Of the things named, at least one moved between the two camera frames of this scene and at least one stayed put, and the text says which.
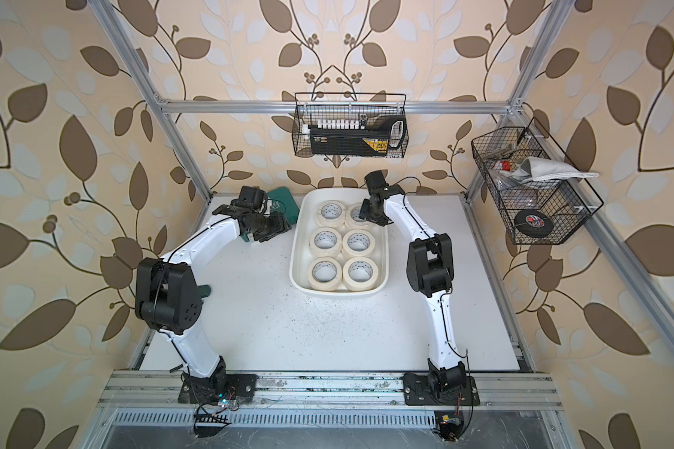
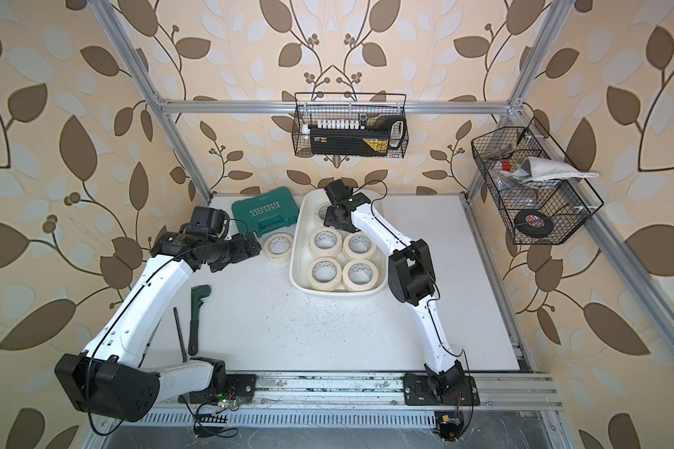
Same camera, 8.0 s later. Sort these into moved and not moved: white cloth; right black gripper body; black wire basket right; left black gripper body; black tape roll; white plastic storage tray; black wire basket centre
Moved: right black gripper body; left black gripper body
Not moved: black tape roll; black wire basket centre; white plastic storage tray; black wire basket right; white cloth
